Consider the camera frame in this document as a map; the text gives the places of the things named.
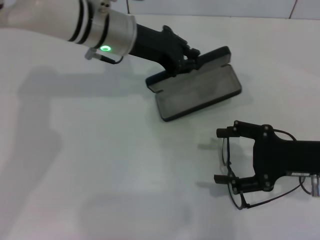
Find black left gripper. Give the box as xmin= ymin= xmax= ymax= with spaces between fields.
xmin=127 ymin=23 xmax=202 ymax=76

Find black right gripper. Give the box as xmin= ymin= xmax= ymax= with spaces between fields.
xmin=213 ymin=120 xmax=320 ymax=195

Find black glasses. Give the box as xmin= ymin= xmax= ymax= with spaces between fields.
xmin=219 ymin=128 xmax=312 ymax=211

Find black glasses case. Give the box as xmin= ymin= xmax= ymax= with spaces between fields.
xmin=145 ymin=45 xmax=243 ymax=123

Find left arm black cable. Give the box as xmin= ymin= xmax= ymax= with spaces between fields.
xmin=84 ymin=48 xmax=124 ymax=65

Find right arm dark cable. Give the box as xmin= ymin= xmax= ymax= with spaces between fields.
xmin=298 ymin=173 xmax=320 ymax=197

